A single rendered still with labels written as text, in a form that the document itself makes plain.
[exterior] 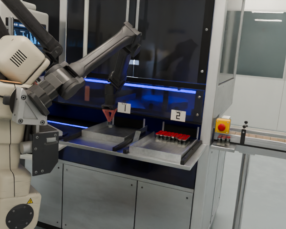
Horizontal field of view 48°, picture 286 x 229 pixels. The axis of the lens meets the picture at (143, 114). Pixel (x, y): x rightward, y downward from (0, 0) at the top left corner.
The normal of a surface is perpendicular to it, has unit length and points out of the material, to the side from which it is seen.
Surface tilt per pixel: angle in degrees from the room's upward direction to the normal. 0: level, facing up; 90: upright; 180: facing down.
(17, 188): 90
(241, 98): 90
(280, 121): 90
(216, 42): 90
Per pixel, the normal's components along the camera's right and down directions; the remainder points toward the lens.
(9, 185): 0.64, 0.19
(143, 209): -0.37, 0.15
